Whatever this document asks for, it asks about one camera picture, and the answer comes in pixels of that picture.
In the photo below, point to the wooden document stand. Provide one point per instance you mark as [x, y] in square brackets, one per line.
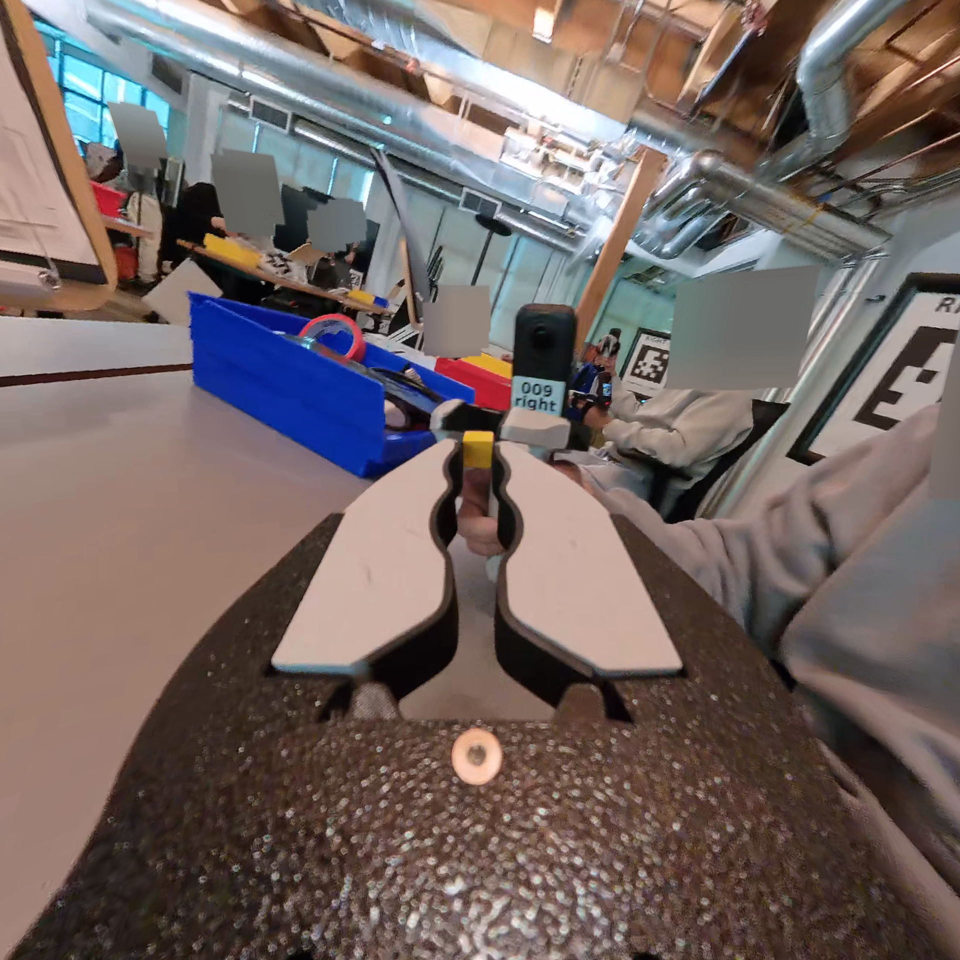
[68, 165]

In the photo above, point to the small marker poster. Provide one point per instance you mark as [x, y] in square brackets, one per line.
[645, 360]

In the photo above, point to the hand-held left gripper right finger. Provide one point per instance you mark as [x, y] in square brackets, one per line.
[578, 585]

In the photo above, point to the blue plastic bin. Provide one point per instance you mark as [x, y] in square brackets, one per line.
[285, 383]

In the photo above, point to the red tape roll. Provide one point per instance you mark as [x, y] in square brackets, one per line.
[333, 327]

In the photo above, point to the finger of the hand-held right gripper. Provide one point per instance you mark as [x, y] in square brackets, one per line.
[450, 420]
[537, 434]

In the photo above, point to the person's right hand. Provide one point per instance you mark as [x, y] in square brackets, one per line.
[480, 534]

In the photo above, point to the red plastic bin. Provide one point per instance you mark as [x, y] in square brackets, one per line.
[477, 387]

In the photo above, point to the red storage bin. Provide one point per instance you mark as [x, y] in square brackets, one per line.
[108, 200]

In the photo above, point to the yellow storage bin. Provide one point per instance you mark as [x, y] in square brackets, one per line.
[233, 252]

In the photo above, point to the grey desk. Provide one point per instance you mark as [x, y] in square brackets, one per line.
[150, 495]

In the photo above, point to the square marker wall poster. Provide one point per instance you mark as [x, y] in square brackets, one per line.
[900, 360]

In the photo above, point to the small yellow block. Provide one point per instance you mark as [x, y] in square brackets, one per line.
[477, 444]

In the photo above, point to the person's right forearm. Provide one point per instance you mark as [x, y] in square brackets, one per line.
[840, 600]

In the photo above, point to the printed instruction sheet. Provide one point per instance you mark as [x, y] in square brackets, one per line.
[30, 180]

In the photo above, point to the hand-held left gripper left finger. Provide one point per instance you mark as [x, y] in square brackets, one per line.
[375, 578]

